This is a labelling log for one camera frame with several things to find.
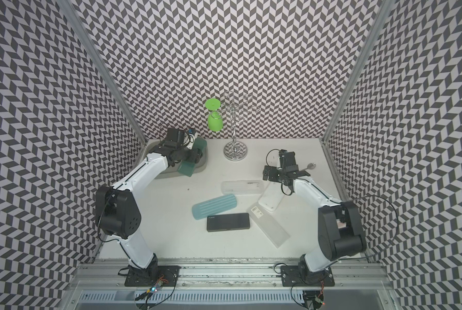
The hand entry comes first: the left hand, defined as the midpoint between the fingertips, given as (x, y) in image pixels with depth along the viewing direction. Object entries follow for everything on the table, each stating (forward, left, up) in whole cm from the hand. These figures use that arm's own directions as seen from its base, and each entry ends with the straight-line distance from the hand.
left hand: (194, 153), depth 91 cm
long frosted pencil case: (-27, -36, -18) cm, 49 cm away
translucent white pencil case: (-9, -23, -17) cm, 30 cm away
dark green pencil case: (-8, +2, 0) cm, 9 cm away
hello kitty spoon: (+2, -60, -14) cm, 62 cm away
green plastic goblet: (+21, -9, +5) cm, 23 cm away
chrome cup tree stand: (+14, -19, -15) cm, 28 cm away
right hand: (-9, -38, -7) cm, 39 cm away
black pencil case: (-27, -17, -17) cm, 36 cm away
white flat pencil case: (-16, -37, -15) cm, 43 cm away
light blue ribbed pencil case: (-23, -6, -13) cm, 27 cm away
